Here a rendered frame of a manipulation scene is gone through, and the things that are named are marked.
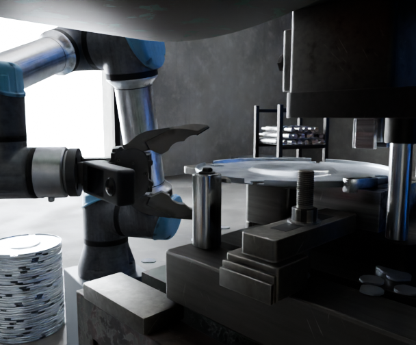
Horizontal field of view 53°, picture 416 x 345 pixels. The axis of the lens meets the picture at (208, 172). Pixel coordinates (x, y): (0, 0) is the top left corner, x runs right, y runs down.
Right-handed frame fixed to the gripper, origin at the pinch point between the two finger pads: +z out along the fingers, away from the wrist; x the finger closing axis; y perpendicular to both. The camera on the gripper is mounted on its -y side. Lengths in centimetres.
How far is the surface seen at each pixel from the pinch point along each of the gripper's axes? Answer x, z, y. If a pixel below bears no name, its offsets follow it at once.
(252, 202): 4.6, 6.6, -0.4
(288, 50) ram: -16.6, 10.1, -5.0
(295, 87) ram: -11.7, 10.0, -8.9
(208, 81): -67, 64, 607
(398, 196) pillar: 0.0, 17.2, -20.9
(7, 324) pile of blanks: 71, -67, 99
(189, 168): 0.3, -2.3, 7.8
